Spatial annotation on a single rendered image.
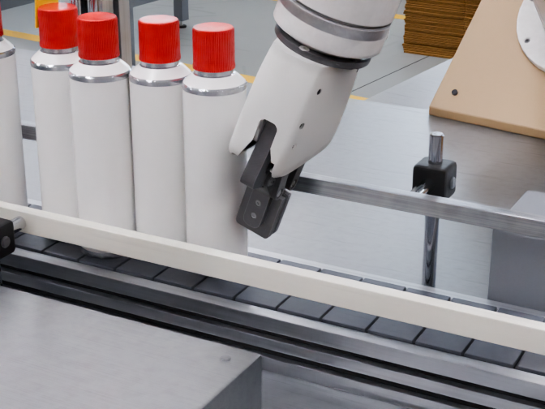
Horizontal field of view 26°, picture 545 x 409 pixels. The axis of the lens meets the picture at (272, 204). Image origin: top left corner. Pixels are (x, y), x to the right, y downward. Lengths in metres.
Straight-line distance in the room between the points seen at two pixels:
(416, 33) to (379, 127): 3.63
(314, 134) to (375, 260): 0.27
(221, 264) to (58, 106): 0.20
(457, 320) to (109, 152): 0.32
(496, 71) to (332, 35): 0.74
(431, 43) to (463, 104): 3.57
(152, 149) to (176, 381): 0.22
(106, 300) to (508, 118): 0.68
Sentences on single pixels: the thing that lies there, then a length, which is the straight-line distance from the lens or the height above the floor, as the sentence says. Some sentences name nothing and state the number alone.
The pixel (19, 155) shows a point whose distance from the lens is 1.09.
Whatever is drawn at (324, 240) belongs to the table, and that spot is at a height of 0.83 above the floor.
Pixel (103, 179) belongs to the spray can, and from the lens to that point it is 0.99.
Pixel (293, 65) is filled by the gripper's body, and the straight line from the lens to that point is 0.85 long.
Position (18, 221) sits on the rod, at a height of 0.91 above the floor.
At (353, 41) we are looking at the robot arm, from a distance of 0.84.
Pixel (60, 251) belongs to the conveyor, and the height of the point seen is 0.88.
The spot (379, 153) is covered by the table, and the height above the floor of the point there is 0.83.
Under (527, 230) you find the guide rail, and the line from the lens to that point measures 0.90.
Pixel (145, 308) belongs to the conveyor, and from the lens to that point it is 0.98.
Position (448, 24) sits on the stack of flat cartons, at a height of 0.14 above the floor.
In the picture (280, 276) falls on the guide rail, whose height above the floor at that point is 0.91.
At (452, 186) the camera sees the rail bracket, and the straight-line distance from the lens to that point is 0.98.
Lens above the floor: 1.30
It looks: 22 degrees down
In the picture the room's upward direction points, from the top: straight up
